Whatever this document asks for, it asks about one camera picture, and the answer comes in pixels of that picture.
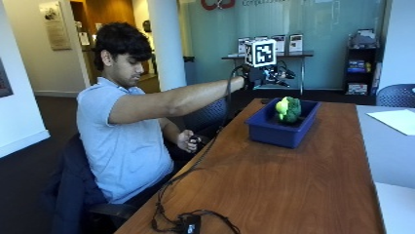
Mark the the person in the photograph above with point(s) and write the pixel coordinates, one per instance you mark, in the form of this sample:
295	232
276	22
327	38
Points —
126	146

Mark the dark office chair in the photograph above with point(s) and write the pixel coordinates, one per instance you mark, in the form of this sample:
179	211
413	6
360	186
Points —
108	208

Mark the green broccoli soft toy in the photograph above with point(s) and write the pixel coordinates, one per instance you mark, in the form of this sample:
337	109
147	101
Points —
289	109

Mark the dark blue jacket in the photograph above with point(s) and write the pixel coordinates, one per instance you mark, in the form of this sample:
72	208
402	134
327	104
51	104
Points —
74	188

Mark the black magazine shelf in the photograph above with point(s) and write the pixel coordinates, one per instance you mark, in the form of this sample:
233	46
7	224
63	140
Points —
361	68

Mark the small black hub box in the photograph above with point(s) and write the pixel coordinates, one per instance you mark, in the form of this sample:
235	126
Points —
190	224

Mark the blue plastic bin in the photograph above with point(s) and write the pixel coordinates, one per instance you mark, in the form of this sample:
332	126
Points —
281	127

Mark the standing brochure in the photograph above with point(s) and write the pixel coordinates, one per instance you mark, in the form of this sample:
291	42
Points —
296	42
279	43
243	45

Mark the perforated dark chair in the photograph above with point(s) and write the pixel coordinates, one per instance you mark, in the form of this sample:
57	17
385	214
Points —
208	114
396	95

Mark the white paper sheet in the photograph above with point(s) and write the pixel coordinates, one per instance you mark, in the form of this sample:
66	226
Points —
394	121

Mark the white marker cube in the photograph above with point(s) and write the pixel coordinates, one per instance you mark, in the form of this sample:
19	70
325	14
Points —
260	53

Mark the narrow display table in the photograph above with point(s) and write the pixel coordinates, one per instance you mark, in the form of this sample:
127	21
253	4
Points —
277	65

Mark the dark framed wall picture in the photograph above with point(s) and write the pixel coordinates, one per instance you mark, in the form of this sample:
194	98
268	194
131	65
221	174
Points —
5	79

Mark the framed wall poster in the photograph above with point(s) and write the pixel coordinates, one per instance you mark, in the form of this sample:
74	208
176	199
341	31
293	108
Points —
55	25

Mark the small black clicker device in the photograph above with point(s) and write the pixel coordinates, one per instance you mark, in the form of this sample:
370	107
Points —
195	140

